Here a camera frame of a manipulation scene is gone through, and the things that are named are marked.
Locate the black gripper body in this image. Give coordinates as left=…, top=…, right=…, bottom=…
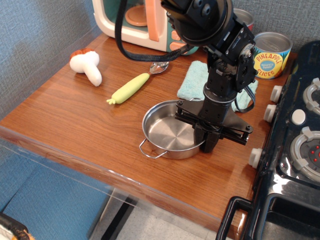
left=175, top=93, right=253, bottom=145

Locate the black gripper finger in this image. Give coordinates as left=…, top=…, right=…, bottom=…
left=193, top=123, right=207, bottom=145
left=200, top=131, right=221, bottom=153

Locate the small metal pot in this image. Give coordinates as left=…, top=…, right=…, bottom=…
left=139, top=100, right=205, bottom=160

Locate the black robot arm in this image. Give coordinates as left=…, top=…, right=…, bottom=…
left=161, top=0, right=257, bottom=153

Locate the light blue folded cloth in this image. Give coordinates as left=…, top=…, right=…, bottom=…
left=177, top=60, right=259, bottom=113

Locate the white stove knob lower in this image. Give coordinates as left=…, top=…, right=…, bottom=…
left=248, top=148, right=263, bottom=169

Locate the white stove knob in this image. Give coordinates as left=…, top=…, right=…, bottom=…
left=270, top=85, right=283, bottom=104
left=263, top=104, right=277, bottom=123
left=248, top=148, right=263, bottom=169

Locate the white stove knob middle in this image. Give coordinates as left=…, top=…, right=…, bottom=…
left=263, top=104, right=277, bottom=123

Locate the white stove knob upper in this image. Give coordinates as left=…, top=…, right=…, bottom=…
left=270, top=85, right=283, bottom=104

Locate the pineapple slices can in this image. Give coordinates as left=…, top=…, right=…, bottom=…
left=254, top=32, right=293, bottom=79

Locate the tomato sauce can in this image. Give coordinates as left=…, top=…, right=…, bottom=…
left=233, top=8, right=255, bottom=31

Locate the black toy stove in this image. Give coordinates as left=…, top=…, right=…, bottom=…
left=216, top=40, right=320, bottom=240

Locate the toy microwave teal and cream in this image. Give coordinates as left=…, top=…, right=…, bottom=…
left=92, top=0, right=186, bottom=52

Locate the orange plate inside microwave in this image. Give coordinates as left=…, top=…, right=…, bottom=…
left=125, top=5, right=147, bottom=27

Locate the white plush mushroom toy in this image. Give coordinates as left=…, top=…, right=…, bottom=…
left=69, top=48, right=102, bottom=87

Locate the orange object at corner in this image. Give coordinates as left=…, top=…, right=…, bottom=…
left=0, top=213, right=35, bottom=240

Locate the black braided cable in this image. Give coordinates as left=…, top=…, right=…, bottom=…
left=114, top=0, right=196, bottom=62

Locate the spoon with green handle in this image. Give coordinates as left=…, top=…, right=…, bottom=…
left=106, top=61, right=169, bottom=105

